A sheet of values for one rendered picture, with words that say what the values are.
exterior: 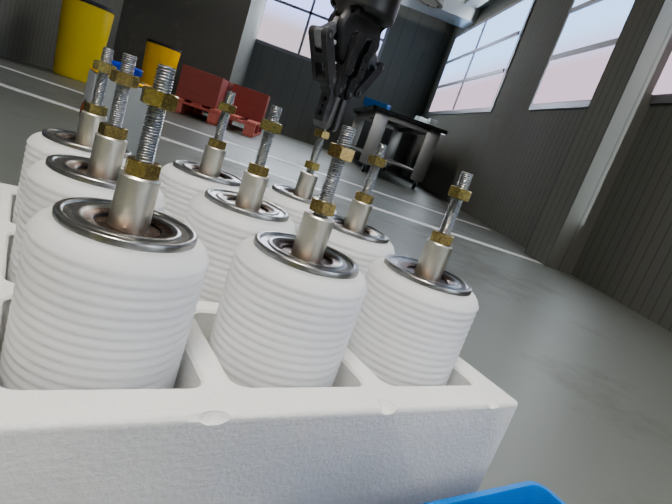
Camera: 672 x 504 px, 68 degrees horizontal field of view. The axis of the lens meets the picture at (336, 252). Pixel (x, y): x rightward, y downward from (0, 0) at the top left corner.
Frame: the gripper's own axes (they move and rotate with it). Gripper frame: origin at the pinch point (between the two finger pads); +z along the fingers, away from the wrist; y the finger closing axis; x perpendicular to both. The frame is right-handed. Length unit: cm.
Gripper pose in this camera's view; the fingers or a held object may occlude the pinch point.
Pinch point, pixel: (329, 112)
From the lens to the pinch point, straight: 59.9
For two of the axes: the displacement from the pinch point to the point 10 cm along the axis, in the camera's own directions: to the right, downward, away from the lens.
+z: -3.2, 9.2, 2.2
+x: 7.7, 3.9, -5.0
